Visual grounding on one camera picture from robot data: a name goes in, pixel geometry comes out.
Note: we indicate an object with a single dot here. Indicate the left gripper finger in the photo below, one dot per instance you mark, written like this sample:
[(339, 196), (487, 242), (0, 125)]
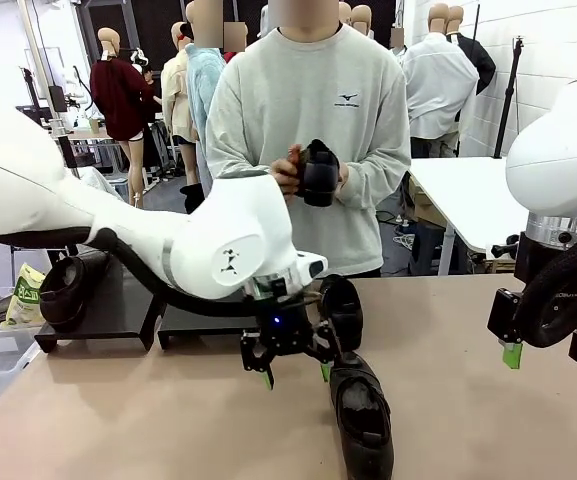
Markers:
[(325, 350), (253, 355)]

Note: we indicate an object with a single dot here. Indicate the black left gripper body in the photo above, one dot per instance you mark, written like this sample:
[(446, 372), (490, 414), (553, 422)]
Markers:
[(288, 335)]

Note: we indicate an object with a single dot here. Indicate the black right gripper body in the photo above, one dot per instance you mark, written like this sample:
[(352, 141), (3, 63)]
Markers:
[(543, 265)]

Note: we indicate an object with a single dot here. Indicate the black chunky loafer shoe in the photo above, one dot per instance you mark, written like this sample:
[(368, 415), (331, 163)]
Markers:
[(345, 305), (318, 180)]

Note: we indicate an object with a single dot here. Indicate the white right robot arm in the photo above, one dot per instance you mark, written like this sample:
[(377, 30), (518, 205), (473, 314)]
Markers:
[(553, 170)]

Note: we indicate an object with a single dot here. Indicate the person right forearm grey sleeve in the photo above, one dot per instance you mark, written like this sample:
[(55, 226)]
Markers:
[(243, 165)]

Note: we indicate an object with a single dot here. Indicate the person left forearm grey sleeve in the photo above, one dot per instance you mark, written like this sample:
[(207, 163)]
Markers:
[(378, 180)]

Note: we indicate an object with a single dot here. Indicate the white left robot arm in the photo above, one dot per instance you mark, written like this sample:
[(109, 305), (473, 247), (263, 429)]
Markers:
[(228, 225)]

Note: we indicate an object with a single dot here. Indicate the black metal shoe stand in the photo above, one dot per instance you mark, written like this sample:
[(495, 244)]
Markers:
[(198, 325), (118, 310)]

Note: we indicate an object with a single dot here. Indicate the person right hand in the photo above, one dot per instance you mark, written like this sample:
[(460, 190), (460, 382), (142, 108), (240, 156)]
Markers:
[(285, 175)]

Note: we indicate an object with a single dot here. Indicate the person left hand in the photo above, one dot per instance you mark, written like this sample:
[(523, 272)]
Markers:
[(343, 182)]

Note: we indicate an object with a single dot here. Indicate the person in grey sweatshirt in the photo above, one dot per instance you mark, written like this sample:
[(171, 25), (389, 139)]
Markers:
[(343, 240)]

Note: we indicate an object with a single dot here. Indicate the black equipment case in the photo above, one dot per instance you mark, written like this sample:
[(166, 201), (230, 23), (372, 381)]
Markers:
[(428, 250)]

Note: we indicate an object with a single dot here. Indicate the large white table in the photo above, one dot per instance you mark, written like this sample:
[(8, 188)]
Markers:
[(448, 180)]

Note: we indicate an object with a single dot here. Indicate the cardboard box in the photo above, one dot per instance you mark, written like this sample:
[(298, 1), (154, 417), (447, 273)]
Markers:
[(420, 200)]

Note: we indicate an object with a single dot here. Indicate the black boots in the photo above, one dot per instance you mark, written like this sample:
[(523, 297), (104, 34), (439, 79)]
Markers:
[(190, 197)]

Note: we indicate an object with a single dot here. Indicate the tall black tripod pole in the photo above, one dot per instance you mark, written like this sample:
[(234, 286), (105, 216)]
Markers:
[(510, 95)]

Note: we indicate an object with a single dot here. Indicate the mannequin in white shirt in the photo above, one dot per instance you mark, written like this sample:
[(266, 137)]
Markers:
[(438, 85)]

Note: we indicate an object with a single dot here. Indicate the mannequin in black jacket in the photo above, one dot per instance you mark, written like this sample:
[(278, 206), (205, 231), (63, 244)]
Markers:
[(483, 65)]

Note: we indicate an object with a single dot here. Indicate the white cloth cover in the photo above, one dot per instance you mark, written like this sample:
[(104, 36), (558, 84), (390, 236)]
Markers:
[(103, 180)]

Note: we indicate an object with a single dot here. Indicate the green and white bag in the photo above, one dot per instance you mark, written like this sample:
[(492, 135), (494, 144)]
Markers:
[(23, 300)]

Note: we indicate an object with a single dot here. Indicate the mannequin in beige shirt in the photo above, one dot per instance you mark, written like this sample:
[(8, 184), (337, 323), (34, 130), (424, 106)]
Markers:
[(175, 100)]

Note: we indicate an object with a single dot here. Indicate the mannequin in light blue shirt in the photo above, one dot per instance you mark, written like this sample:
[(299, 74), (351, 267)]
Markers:
[(203, 85)]

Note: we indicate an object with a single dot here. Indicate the mannequin in maroon sweater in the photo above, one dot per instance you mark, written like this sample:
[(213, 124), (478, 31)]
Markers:
[(118, 100)]

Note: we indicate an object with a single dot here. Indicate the black rectangular box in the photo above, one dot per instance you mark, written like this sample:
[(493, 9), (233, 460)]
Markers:
[(58, 99)]

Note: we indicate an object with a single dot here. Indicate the slanted black tripod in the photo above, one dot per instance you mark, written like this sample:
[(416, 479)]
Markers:
[(32, 87)]

